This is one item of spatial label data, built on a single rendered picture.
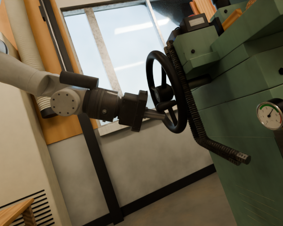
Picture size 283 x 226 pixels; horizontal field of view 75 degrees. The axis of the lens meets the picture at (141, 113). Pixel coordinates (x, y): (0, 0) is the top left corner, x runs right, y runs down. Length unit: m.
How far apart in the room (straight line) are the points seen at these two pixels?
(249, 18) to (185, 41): 0.19
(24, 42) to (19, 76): 1.41
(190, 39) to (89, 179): 1.53
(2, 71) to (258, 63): 0.61
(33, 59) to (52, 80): 1.31
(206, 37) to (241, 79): 0.18
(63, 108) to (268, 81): 0.49
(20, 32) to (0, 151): 1.00
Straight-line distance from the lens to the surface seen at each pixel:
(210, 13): 2.59
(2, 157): 1.66
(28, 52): 1.91
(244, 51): 0.56
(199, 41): 0.65
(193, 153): 2.09
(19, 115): 1.64
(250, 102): 0.59
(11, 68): 0.56
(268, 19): 0.50
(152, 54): 0.60
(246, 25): 0.54
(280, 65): 0.57
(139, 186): 1.92
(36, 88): 0.53
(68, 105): 0.48
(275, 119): 0.46
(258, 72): 0.54
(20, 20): 2.07
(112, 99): 0.48
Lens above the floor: 0.73
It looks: 4 degrees up
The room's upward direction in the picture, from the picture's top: 20 degrees counter-clockwise
